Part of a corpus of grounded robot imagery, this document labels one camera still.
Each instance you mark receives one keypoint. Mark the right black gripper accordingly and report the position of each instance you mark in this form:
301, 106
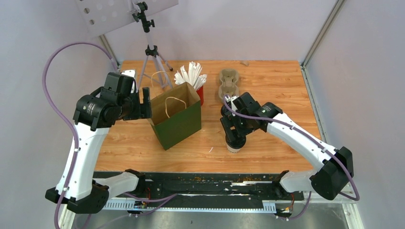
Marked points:
229, 121

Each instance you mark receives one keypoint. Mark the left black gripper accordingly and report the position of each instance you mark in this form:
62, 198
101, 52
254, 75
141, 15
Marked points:
146, 105

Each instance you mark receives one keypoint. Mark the white paper cup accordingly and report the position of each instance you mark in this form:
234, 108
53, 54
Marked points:
232, 150

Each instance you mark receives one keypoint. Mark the green paper bag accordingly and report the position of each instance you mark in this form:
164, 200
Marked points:
176, 115

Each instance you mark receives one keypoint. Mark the black plastic cup lid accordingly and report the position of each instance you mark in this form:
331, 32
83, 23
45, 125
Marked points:
235, 141

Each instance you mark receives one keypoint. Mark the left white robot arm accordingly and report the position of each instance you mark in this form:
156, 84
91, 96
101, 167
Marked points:
94, 115

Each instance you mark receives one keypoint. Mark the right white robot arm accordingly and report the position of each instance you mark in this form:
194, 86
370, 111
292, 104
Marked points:
332, 172

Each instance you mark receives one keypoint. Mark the cardboard cup carrier tray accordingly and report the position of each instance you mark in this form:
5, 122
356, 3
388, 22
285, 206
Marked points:
228, 79

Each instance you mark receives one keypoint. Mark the red straw holder cup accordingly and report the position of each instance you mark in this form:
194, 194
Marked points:
200, 93

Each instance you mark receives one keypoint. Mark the white wrapped straws bundle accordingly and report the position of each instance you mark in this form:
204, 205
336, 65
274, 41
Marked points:
192, 76

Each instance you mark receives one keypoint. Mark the white perforated panel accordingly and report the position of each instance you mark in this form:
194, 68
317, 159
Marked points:
103, 16

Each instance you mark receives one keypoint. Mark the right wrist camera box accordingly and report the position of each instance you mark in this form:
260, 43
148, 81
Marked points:
230, 100

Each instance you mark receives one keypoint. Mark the silver camera tripod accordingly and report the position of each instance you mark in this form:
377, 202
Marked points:
139, 14

